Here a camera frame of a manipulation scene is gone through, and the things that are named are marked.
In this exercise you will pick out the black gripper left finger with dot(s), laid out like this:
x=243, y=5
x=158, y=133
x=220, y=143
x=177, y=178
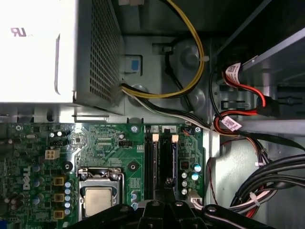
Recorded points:
x=152, y=214

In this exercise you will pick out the blue expansion slot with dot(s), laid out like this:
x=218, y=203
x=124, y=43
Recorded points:
x=2, y=223

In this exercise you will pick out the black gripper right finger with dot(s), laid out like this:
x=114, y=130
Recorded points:
x=181, y=214

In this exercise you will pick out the silver CPU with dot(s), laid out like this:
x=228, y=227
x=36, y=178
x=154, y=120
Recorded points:
x=98, y=201

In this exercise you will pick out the black CPU socket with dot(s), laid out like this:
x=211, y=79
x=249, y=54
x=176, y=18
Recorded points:
x=82, y=184

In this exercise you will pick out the green Dell motherboard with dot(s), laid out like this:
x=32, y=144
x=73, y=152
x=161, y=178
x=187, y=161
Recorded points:
x=107, y=148

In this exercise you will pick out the black RAM slot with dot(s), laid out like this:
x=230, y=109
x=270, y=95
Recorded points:
x=149, y=167
x=166, y=157

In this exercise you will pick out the metal socket cover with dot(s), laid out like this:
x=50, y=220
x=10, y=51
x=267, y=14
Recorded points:
x=100, y=184

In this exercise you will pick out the grey power supply unit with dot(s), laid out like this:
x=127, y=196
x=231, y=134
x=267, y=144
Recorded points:
x=100, y=47

